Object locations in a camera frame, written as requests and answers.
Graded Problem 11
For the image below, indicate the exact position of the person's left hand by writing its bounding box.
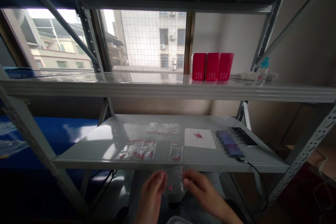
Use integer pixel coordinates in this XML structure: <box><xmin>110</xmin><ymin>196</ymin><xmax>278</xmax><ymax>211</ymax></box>
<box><xmin>140</xmin><ymin>170</ymin><xmax>168</xmax><ymax>209</ymax></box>

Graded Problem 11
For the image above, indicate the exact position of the person's right hand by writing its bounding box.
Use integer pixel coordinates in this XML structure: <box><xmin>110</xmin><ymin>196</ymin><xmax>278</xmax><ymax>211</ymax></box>
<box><xmin>183</xmin><ymin>169</ymin><xmax>224</xmax><ymax>210</ymax></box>

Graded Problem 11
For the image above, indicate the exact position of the zip bag with red parts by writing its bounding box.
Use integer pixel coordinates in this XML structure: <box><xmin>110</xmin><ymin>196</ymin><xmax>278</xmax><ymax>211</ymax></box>
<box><xmin>164</xmin><ymin>165</ymin><xmax>188</xmax><ymax>203</ymax></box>
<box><xmin>168</xmin><ymin>142</ymin><xmax>184</xmax><ymax>162</ymax></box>

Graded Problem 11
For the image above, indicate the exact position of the pile of filled zip bags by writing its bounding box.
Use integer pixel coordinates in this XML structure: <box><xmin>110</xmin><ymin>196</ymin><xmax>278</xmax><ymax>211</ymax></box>
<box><xmin>115</xmin><ymin>140</ymin><xmax>158</xmax><ymax>161</ymax></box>

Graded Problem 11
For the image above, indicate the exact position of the white paper sheet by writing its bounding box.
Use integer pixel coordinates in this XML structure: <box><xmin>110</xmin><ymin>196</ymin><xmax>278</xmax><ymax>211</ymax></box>
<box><xmin>184</xmin><ymin>128</ymin><xmax>217</xmax><ymax>150</ymax></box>

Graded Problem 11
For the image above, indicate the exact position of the black flat device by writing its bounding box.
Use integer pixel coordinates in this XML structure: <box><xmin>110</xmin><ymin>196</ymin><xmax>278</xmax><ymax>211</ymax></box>
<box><xmin>231</xmin><ymin>127</ymin><xmax>259</xmax><ymax>147</ymax></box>

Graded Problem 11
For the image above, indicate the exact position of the grey metal shelf rack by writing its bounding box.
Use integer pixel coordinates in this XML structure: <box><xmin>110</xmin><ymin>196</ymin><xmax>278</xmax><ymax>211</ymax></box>
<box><xmin>0</xmin><ymin>0</ymin><xmax>336</xmax><ymax>224</ymax></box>

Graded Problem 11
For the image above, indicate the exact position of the blue table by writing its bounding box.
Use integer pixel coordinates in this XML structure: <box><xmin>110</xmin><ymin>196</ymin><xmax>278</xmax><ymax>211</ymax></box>
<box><xmin>0</xmin><ymin>115</ymin><xmax>106</xmax><ymax>182</ymax></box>

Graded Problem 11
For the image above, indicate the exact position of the red box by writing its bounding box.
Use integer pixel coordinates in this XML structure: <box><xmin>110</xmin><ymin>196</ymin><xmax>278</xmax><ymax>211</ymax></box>
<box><xmin>191</xmin><ymin>52</ymin><xmax>208</xmax><ymax>81</ymax></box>
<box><xmin>218</xmin><ymin>52</ymin><xmax>235</xmax><ymax>81</ymax></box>
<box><xmin>205</xmin><ymin>52</ymin><xmax>221</xmax><ymax>82</ymax></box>

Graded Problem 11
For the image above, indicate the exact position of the white cloth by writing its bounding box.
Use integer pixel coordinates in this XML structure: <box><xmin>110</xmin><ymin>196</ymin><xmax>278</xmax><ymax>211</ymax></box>
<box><xmin>231</xmin><ymin>70</ymin><xmax>279</xmax><ymax>81</ymax></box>

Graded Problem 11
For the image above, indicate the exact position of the clear spray bottle blue cap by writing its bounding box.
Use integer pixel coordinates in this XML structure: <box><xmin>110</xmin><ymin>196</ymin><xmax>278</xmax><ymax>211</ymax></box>
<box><xmin>254</xmin><ymin>57</ymin><xmax>271</xmax><ymax>86</ymax></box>

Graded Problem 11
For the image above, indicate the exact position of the clear plastic sheet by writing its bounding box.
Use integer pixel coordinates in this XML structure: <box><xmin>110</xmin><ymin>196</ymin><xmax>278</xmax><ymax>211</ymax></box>
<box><xmin>0</xmin><ymin>121</ymin><xmax>30</xmax><ymax>158</ymax></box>

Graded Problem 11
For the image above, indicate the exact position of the blue folded cloth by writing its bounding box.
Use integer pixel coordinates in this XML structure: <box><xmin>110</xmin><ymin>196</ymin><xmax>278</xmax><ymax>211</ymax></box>
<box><xmin>5</xmin><ymin>66</ymin><xmax>35</xmax><ymax>79</ymax></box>

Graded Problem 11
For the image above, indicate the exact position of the black cable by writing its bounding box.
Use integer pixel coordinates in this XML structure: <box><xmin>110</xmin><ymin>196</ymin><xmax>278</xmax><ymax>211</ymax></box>
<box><xmin>235</xmin><ymin>157</ymin><xmax>269</xmax><ymax>209</ymax></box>

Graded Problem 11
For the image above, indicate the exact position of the window with wire mesh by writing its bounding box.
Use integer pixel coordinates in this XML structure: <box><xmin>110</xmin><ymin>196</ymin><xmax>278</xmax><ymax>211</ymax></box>
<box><xmin>0</xmin><ymin>8</ymin><xmax>194</xmax><ymax>74</ymax></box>

